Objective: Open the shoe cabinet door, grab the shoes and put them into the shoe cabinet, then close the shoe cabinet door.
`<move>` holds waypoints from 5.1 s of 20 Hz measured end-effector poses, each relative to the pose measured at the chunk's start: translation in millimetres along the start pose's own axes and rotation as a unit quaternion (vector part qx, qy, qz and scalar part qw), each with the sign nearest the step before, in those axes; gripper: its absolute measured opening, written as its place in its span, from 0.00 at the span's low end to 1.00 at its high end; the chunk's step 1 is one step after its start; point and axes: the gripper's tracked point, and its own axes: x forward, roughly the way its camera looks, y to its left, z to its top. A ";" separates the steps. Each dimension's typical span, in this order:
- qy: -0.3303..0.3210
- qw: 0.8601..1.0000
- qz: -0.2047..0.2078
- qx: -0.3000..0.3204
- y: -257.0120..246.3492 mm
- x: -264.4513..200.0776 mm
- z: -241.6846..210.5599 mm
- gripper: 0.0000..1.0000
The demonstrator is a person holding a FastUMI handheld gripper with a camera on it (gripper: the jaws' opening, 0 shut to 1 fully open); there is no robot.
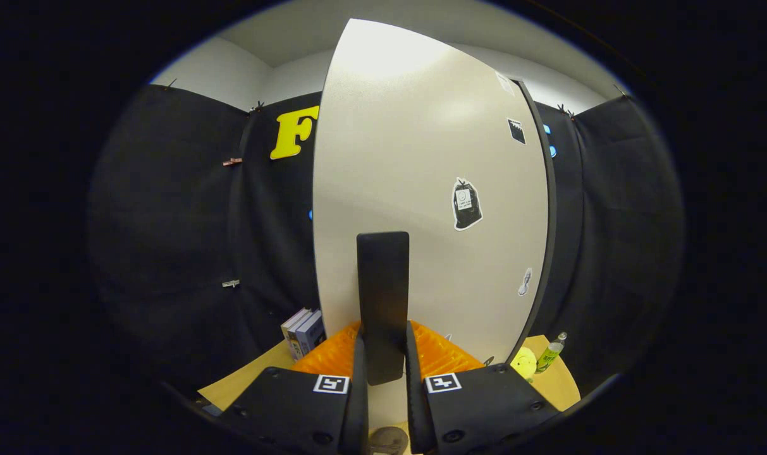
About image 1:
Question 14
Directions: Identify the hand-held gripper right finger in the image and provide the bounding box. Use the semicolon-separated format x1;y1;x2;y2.
405;320;561;455

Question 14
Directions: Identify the black backdrop cloth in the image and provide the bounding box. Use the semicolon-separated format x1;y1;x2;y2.
86;83;684;405

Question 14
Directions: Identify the brown fuzzy shoe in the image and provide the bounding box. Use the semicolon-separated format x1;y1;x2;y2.
369;427;410;455

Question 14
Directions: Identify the grey shoe cabinet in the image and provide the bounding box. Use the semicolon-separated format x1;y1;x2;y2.
508;77;558;366

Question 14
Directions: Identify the green bottle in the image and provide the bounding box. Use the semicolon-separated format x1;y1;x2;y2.
534;332;568;375

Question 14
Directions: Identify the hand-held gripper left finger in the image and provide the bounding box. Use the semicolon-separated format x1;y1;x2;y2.
197;319;370;455

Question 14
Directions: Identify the yellow plush toy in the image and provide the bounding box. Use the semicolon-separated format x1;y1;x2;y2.
510;346;539;382

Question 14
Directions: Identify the white book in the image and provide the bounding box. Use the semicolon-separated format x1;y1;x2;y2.
281;308;312;361

